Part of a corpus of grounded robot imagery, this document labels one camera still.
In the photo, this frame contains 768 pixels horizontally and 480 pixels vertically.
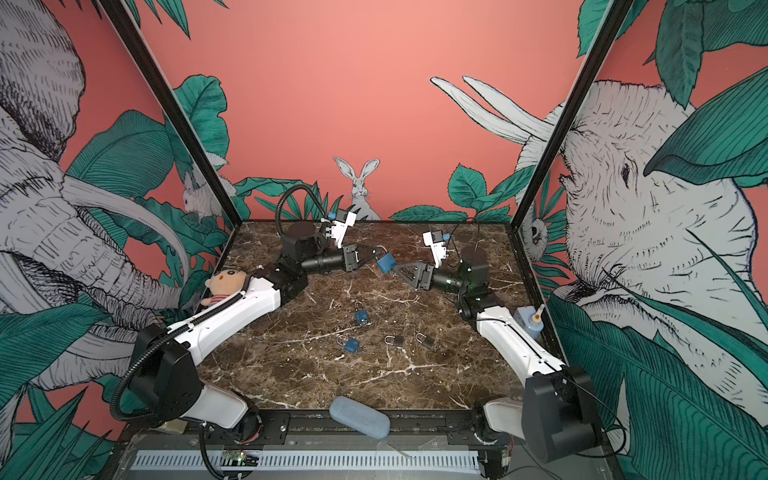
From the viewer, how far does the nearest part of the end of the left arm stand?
2.13ft

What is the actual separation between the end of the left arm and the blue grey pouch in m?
0.37

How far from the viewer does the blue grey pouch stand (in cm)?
73
